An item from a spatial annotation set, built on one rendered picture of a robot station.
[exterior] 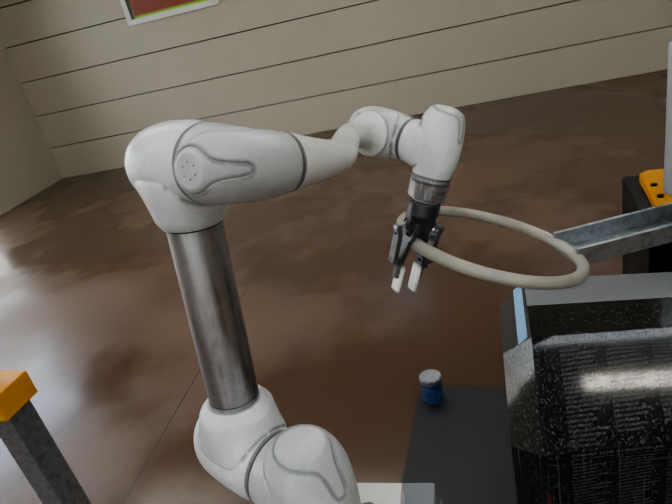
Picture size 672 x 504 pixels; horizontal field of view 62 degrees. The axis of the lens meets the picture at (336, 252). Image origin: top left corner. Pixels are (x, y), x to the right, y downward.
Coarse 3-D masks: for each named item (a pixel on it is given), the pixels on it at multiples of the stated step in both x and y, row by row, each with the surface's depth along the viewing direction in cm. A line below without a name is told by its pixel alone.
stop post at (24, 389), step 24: (0, 384) 151; (24, 384) 154; (0, 408) 147; (24, 408) 156; (0, 432) 155; (24, 432) 155; (48, 432) 163; (24, 456) 158; (48, 456) 162; (48, 480) 162; (72, 480) 170
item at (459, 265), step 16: (448, 208) 162; (464, 208) 164; (496, 224) 164; (512, 224) 161; (528, 224) 160; (416, 240) 132; (544, 240) 155; (560, 240) 151; (432, 256) 127; (448, 256) 125; (576, 256) 142; (464, 272) 123; (480, 272) 122; (496, 272) 122; (576, 272) 130; (528, 288) 122; (544, 288) 123; (560, 288) 125
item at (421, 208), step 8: (408, 208) 129; (416, 208) 127; (424, 208) 127; (432, 208) 127; (408, 216) 129; (416, 216) 128; (424, 216) 127; (432, 216) 128; (408, 224) 129; (416, 224) 130; (424, 224) 131; (432, 224) 132; (408, 232) 131
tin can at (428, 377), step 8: (424, 376) 258; (432, 376) 257; (440, 376) 256; (424, 384) 255; (432, 384) 254; (440, 384) 256; (424, 392) 258; (432, 392) 256; (440, 392) 258; (424, 400) 262; (432, 400) 258; (440, 400) 259
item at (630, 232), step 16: (656, 208) 154; (592, 224) 153; (608, 224) 154; (624, 224) 154; (640, 224) 155; (656, 224) 154; (576, 240) 154; (592, 240) 153; (608, 240) 143; (624, 240) 143; (640, 240) 144; (656, 240) 145; (592, 256) 144; (608, 256) 144
